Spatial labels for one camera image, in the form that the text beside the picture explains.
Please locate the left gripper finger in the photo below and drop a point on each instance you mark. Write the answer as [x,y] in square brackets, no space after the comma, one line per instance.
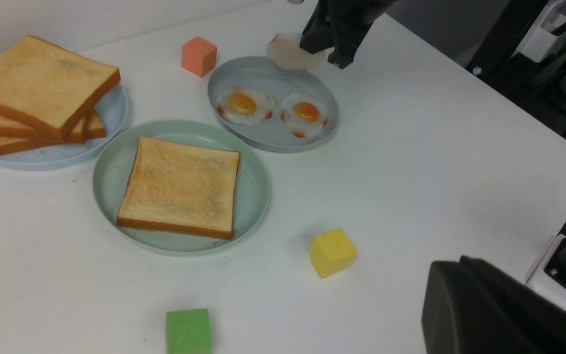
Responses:
[472,307]

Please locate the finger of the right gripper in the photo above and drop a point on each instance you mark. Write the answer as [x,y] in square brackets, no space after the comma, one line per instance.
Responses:
[317,34]
[346,39]

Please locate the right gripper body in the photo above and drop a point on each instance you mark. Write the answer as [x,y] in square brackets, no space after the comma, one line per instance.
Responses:
[357,12]

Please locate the fried egg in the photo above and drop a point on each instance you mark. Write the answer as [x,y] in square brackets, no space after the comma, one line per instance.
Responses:
[303,115]
[285,52]
[244,106]

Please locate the toast slice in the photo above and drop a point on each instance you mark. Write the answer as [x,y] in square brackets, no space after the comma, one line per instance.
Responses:
[13,129]
[50,88]
[180,188]
[32,142]

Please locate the grey egg plate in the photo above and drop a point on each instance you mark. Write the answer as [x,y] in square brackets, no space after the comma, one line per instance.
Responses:
[272,134]

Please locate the orange cube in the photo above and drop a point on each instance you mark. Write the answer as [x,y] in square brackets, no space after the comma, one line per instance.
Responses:
[198,56]

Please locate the yellow cube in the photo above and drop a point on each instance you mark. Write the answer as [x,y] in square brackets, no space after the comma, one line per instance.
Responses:
[331,252]

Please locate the light blue bread plate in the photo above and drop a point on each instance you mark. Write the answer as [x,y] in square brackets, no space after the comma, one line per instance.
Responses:
[113,113]

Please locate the mint green centre plate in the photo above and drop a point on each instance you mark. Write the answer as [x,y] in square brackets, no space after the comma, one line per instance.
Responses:
[251,197]

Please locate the green cube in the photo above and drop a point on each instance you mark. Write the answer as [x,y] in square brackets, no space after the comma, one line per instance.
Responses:
[188,332]

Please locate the black frame post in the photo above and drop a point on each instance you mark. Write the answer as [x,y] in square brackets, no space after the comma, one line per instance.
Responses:
[505,35]

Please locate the white wall holder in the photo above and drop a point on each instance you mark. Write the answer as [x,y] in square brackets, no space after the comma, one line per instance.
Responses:
[540,41]

